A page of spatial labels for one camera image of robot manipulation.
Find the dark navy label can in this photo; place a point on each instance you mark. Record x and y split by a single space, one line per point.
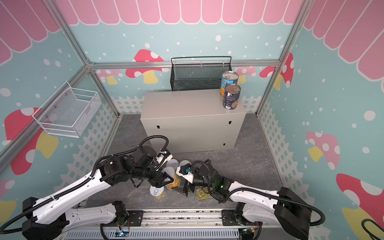
231 96

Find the white mesh wire basket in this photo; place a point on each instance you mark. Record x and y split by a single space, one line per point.
68 113

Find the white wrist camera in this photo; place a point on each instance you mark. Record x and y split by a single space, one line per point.
188 177
163 157

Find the yellow can white lid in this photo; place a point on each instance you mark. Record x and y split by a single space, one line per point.
173 163
183 164
171 172
158 193

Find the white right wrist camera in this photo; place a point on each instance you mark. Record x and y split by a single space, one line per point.
188 177

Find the yellow can white lid front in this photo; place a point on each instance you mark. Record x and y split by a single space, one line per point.
158 193

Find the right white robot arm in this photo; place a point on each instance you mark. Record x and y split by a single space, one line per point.
254 206

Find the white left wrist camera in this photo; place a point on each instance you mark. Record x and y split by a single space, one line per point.
163 157

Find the black mesh wire basket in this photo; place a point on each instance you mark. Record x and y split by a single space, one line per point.
198 73

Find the grey metal cabinet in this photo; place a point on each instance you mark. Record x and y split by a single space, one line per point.
193 121

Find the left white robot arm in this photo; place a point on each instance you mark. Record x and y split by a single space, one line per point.
49 217

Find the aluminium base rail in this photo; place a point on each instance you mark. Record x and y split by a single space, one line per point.
169 224

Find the gold rectangular sardine tin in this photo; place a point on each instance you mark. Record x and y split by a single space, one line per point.
202 194

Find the blue Progresso soup can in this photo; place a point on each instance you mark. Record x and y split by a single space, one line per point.
228 77

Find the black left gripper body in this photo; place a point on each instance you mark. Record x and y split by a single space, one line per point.
155 177

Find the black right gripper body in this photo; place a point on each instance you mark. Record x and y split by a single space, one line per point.
188 184

